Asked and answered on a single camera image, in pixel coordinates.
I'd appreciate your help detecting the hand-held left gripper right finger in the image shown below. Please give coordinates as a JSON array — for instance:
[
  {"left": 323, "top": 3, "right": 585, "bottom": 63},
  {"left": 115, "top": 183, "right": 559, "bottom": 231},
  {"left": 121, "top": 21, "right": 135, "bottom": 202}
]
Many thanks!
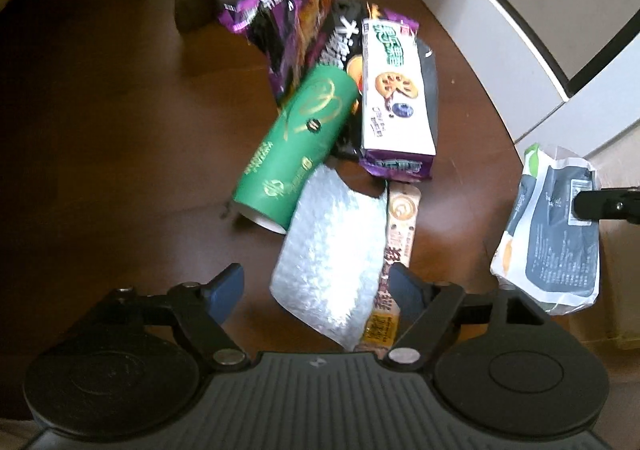
[{"left": 380, "top": 264, "right": 544, "bottom": 374}]

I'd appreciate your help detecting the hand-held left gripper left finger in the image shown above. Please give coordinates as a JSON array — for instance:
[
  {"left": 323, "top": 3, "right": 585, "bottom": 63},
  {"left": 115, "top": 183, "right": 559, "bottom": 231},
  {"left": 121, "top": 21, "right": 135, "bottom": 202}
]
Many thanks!
[{"left": 102, "top": 264, "right": 252, "bottom": 372}]

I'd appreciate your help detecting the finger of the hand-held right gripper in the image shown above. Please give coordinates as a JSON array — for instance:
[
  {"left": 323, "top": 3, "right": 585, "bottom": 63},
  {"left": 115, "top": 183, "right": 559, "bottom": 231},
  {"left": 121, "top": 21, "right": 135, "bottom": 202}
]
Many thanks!
[{"left": 572, "top": 187, "right": 640, "bottom": 224}]

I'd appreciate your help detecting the grey white pouch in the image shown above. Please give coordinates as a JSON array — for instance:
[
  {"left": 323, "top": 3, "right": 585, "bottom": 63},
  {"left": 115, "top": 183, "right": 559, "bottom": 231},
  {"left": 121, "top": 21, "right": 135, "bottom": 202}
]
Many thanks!
[{"left": 490, "top": 143, "right": 601, "bottom": 316}]

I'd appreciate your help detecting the beige sausage wrapper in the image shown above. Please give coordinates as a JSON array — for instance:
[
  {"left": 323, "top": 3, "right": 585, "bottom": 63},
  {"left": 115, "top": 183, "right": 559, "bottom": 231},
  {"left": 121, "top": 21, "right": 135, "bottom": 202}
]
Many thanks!
[{"left": 354, "top": 183, "right": 420, "bottom": 352}]

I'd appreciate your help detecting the silvery bubble wrap pouch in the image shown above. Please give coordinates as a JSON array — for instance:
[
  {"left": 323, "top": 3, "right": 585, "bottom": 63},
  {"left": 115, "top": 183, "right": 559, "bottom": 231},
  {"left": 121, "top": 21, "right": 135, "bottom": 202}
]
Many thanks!
[{"left": 270, "top": 164, "right": 390, "bottom": 349}]

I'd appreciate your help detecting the green cylindrical can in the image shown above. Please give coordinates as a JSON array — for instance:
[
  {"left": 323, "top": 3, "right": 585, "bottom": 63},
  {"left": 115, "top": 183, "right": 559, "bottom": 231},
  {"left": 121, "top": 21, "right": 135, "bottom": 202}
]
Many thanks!
[{"left": 231, "top": 65, "right": 361, "bottom": 235}]

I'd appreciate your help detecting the white purple cookie box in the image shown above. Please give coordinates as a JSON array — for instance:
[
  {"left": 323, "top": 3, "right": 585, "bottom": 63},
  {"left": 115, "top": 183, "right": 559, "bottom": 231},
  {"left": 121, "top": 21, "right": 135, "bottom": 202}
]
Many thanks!
[{"left": 359, "top": 18, "right": 437, "bottom": 181}]

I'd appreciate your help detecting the white wardrobe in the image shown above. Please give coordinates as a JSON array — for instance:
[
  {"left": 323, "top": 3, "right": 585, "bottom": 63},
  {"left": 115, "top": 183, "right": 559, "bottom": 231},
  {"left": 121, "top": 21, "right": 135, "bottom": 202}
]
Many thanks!
[{"left": 350, "top": 0, "right": 640, "bottom": 166}]

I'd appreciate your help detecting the black snack bag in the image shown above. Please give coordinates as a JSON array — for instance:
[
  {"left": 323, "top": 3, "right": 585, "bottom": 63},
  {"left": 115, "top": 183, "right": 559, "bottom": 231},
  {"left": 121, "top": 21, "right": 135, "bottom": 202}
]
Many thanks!
[{"left": 300, "top": 0, "right": 441, "bottom": 162}]

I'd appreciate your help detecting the purple snack bag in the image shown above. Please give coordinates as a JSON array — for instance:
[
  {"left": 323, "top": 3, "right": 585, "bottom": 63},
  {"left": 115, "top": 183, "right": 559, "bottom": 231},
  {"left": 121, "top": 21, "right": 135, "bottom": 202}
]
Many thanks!
[{"left": 218, "top": 0, "right": 341, "bottom": 107}]

